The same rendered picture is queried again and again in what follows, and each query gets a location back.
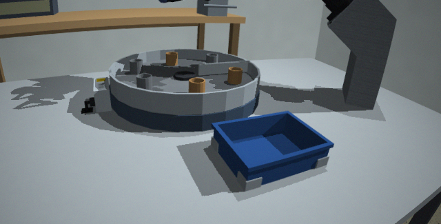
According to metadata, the grey metal ring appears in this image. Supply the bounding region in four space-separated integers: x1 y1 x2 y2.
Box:
130 59 143 75
206 53 218 63
136 74 152 90

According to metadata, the blue crate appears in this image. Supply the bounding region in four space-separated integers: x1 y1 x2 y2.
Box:
211 111 334 192

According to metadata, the bronze bushing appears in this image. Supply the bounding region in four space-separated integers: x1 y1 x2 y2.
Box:
189 78 205 93
227 67 243 84
166 52 178 66

